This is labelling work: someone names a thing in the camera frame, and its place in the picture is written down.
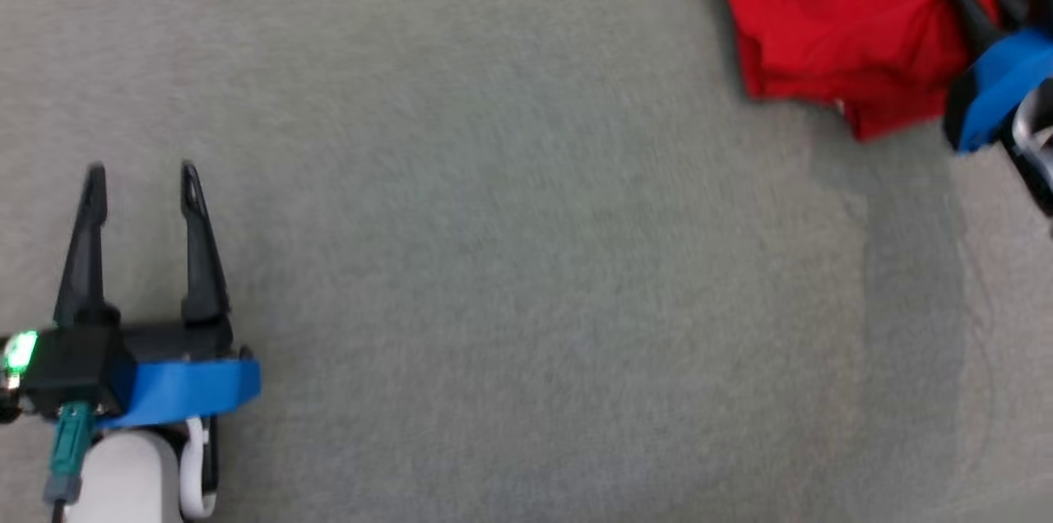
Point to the red jersey with number print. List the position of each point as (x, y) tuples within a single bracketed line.
[(839, 21)]

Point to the left gripper blue tape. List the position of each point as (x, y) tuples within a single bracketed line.
[(189, 383)]

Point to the right gripper blue tape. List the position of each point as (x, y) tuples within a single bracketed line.
[(995, 83)]

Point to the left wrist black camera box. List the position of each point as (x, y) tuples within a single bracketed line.
[(74, 367)]

